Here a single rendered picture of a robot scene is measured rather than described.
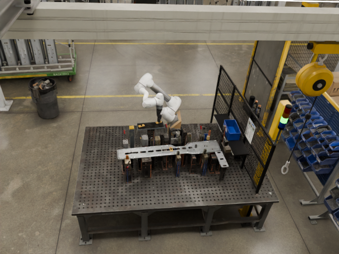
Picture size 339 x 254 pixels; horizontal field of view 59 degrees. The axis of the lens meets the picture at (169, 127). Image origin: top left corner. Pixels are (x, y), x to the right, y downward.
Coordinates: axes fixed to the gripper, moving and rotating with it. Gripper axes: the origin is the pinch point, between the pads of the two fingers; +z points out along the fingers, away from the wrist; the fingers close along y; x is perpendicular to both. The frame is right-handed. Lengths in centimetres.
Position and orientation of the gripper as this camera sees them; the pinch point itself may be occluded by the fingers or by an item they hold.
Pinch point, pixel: (159, 119)
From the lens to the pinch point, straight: 405.3
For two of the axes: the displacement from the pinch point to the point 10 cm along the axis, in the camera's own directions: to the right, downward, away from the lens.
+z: -0.5, 7.8, 6.3
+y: 4.8, 5.7, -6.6
